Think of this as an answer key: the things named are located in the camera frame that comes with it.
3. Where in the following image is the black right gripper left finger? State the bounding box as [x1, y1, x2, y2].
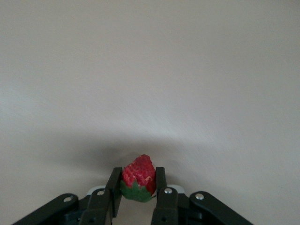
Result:
[11, 167, 123, 225]

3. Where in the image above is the red strawberry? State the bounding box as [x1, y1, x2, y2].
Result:
[120, 154, 157, 203]

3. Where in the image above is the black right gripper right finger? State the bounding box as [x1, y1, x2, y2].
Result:
[151, 166, 255, 225]

